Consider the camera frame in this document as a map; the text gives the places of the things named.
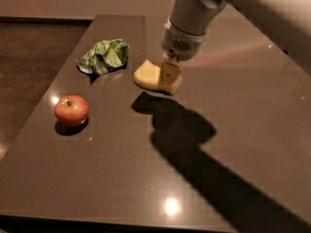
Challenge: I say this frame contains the yellow sponge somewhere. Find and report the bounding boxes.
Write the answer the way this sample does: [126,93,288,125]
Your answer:
[133,60,183,94]

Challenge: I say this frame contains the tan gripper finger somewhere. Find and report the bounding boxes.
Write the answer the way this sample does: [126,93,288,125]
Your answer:
[159,62,182,85]

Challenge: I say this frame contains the crumpled green chip bag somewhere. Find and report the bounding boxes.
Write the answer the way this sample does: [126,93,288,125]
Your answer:
[76,39,128,76]

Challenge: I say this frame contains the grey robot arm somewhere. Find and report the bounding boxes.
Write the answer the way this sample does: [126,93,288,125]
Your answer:
[161,0,311,74]

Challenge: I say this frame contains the red apple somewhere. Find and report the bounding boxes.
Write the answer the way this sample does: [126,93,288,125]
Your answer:
[54,95,89,127]

